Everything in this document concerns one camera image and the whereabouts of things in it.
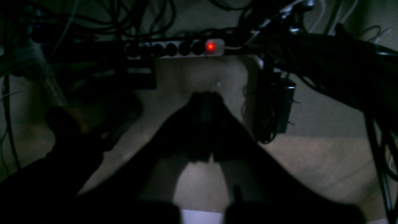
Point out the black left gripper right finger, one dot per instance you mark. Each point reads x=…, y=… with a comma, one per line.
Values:
x=263, y=192

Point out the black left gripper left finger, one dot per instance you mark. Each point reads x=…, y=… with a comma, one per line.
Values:
x=141, y=191

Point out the black power adapter brick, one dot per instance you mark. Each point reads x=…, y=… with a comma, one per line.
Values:
x=274, y=95

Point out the black power strip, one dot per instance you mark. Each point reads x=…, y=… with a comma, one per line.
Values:
x=174, y=48

